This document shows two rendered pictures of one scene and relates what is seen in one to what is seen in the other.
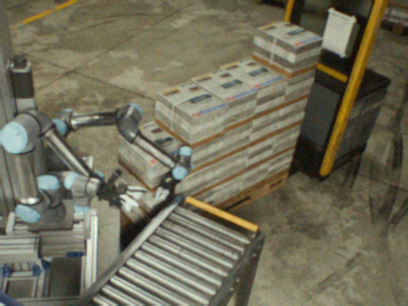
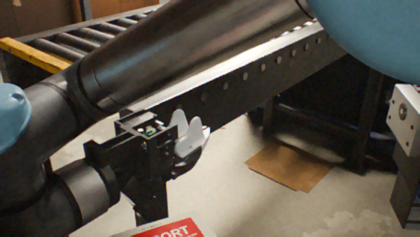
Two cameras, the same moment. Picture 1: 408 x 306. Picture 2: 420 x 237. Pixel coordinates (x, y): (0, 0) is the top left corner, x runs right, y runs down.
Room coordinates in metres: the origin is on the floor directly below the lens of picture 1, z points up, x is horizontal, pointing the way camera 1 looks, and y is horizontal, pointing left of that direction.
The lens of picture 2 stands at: (2.56, 0.23, 1.09)
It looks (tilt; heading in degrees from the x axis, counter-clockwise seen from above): 29 degrees down; 193
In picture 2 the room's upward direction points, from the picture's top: straight up
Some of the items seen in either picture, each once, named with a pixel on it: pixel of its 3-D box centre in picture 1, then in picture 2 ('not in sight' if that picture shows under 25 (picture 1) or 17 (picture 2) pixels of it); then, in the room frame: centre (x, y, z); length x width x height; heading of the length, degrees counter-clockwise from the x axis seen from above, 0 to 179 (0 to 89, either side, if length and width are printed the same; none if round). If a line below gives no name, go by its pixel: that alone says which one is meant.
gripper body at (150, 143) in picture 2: (170, 182); (132, 158); (2.16, 0.03, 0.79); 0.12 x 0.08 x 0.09; 152
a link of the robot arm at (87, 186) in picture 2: not in sight; (79, 190); (2.23, -0.01, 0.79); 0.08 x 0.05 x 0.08; 62
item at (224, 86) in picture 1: (224, 85); not in sight; (2.89, -0.27, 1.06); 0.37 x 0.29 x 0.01; 41
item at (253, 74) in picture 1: (251, 73); not in sight; (3.09, -0.47, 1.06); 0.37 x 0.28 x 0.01; 41
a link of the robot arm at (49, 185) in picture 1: (47, 190); not in sight; (1.80, 0.63, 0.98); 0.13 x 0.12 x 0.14; 163
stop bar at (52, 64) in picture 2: (221, 213); (49, 63); (1.91, -0.26, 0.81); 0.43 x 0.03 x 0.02; 62
